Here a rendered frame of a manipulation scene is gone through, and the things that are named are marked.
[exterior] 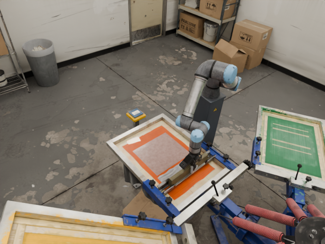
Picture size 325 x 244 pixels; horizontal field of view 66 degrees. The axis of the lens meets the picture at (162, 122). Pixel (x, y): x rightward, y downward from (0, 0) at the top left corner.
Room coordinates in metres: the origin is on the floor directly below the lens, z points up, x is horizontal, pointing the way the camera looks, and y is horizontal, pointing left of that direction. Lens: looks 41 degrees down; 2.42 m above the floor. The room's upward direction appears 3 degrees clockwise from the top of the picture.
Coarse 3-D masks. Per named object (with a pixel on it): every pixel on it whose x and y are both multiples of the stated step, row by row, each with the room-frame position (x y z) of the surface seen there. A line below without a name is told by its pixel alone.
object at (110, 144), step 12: (156, 120) 1.66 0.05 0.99; (168, 120) 1.66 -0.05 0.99; (132, 132) 1.48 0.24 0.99; (180, 132) 1.53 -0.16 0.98; (108, 144) 1.33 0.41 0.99; (120, 156) 1.22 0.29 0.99; (132, 168) 1.12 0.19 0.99; (228, 168) 1.17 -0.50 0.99; (144, 180) 1.02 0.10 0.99; (216, 180) 1.06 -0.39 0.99; (204, 192) 0.97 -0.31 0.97; (180, 204) 0.86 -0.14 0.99
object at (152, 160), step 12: (132, 144) 1.38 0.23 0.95; (144, 144) 1.39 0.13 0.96; (144, 156) 1.26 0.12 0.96; (156, 156) 1.27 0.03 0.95; (144, 168) 1.15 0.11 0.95; (156, 168) 1.16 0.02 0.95; (168, 168) 1.16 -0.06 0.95; (156, 180) 1.05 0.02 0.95; (168, 192) 0.96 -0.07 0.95; (180, 192) 0.97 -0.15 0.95
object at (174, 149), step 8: (160, 128) 1.59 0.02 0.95; (144, 136) 1.48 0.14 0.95; (152, 136) 1.49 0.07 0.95; (160, 136) 1.49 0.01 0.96; (168, 136) 1.50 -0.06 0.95; (160, 144) 1.40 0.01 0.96; (168, 144) 1.41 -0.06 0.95; (176, 144) 1.41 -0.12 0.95; (184, 144) 1.42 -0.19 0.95; (168, 152) 1.32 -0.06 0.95; (176, 152) 1.32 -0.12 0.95; (184, 152) 1.33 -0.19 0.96; (176, 160) 1.24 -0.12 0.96; (200, 168) 1.18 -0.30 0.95; (208, 168) 1.18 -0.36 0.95; (192, 176) 1.11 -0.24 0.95; (200, 176) 1.11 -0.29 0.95
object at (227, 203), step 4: (224, 200) 0.87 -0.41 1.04; (228, 200) 0.87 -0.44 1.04; (220, 204) 0.86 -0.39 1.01; (224, 204) 0.85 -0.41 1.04; (228, 204) 0.85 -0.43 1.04; (232, 204) 0.85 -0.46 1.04; (228, 208) 0.82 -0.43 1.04; (232, 208) 0.82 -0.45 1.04; (236, 208) 0.82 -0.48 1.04; (240, 208) 0.83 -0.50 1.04; (228, 212) 0.81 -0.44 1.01; (232, 212) 0.80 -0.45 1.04; (236, 212) 0.80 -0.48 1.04; (240, 212) 0.80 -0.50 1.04; (232, 216) 0.79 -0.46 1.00
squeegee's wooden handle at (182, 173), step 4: (204, 156) 1.20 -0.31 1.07; (204, 160) 1.20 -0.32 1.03; (196, 164) 1.14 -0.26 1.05; (200, 164) 1.17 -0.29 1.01; (188, 168) 1.09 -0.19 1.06; (180, 172) 1.05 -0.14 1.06; (184, 172) 1.06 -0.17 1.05; (188, 172) 1.09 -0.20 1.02; (172, 176) 1.02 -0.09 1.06; (176, 176) 1.02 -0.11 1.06; (180, 176) 1.04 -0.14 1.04; (184, 176) 1.06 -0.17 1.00; (172, 180) 0.99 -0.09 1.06; (176, 180) 1.01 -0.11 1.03; (168, 184) 1.00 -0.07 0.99; (172, 184) 0.99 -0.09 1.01
